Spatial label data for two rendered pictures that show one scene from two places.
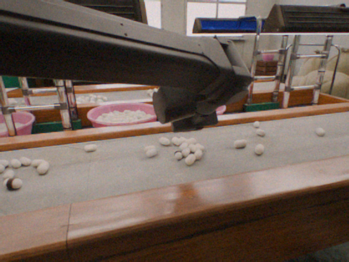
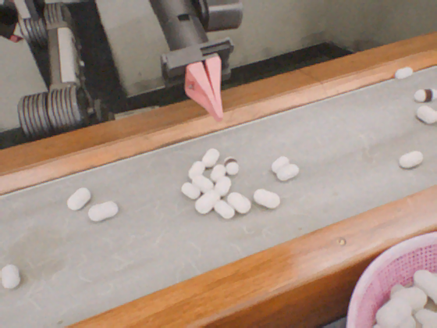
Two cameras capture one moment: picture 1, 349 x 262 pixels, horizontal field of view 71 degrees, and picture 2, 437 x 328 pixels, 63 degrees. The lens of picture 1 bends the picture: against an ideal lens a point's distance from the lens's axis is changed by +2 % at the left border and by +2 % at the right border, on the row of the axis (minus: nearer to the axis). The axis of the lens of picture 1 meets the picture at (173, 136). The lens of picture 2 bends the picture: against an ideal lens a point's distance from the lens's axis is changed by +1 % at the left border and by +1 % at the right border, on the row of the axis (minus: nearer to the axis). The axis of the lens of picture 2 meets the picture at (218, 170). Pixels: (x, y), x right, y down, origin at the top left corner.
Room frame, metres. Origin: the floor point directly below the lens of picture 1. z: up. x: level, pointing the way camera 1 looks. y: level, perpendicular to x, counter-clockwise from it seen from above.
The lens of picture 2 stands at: (1.00, -0.01, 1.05)
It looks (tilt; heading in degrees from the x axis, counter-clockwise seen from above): 35 degrees down; 183
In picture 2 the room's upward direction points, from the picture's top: 9 degrees counter-clockwise
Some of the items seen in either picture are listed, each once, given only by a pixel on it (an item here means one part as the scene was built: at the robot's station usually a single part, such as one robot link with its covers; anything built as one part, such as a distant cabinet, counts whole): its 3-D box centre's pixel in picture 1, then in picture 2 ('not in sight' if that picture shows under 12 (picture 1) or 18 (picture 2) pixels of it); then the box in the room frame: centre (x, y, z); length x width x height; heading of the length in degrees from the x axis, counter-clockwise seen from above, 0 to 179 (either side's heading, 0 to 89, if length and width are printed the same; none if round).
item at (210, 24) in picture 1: (251, 25); not in sight; (1.37, -0.40, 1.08); 0.62 x 0.08 x 0.07; 107
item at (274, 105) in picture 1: (257, 63); not in sight; (1.29, -0.42, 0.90); 0.20 x 0.19 x 0.45; 107
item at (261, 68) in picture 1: (267, 66); not in sight; (6.07, -2.24, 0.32); 0.42 x 0.42 x 0.64; 20
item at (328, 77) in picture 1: (320, 87); not in sight; (3.17, -1.89, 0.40); 0.74 x 0.56 x 0.38; 111
